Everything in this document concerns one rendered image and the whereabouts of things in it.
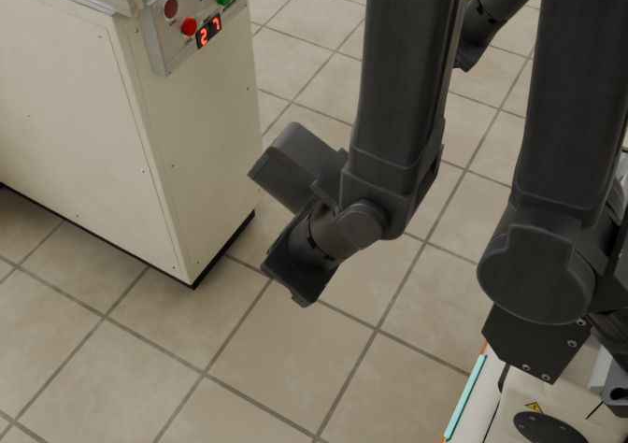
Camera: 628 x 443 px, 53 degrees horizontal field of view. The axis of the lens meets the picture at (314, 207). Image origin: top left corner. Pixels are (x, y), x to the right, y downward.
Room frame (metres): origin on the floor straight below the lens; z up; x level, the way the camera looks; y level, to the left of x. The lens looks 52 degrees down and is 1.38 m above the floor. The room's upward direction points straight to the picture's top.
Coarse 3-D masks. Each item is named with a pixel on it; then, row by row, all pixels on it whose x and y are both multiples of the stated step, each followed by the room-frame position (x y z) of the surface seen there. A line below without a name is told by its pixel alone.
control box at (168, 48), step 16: (144, 0) 0.83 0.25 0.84; (160, 0) 0.83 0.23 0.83; (192, 0) 0.89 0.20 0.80; (208, 0) 0.93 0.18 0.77; (240, 0) 1.00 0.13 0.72; (144, 16) 0.82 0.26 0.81; (160, 16) 0.83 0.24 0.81; (176, 16) 0.86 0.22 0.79; (192, 16) 0.88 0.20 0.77; (208, 16) 0.92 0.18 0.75; (224, 16) 0.96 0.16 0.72; (144, 32) 0.83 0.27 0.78; (160, 32) 0.82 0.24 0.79; (176, 32) 0.85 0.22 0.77; (208, 32) 0.91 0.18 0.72; (160, 48) 0.82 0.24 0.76; (176, 48) 0.84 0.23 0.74; (192, 48) 0.87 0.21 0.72; (160, 64) 0.82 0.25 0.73; (176, 64) 0.84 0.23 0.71
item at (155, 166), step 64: (0, 0) 0.92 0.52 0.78; (64, 0) 0.84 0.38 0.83; (0, 64) 0.97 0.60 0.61; (64, 64) 0.86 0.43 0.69; (128, 64) 0.79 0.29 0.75; (192, 64) 0.91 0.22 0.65; (0, 128) 1.03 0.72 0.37; (64, 128) 0.90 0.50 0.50; (128, 128) 0.81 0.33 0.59; (192, 128) 0.88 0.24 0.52; (256, 128) 1.06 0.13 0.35; (64, 192) 0.96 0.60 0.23; (128, 192) 0.84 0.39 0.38; (192, 192) 0.85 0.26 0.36; (256, 192) 1.03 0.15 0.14; (192, 256) 0.81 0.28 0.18
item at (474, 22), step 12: (468, 0) 0.79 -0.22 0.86; (468, 12) 0.72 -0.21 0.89; (480, 12) 0.71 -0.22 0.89; (468, 24) 0.72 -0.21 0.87; (480, 24) 0.71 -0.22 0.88; (492, 24) 0.70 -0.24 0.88; (504, 24) 0.71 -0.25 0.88; (468, 36) 0.71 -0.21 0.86; (480, 36) 0.71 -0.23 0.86; (492, 36) 0.74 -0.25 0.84; (468, 48) 0.70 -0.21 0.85; (480, 48) 0.71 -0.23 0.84; (468, 60) 0.69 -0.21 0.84
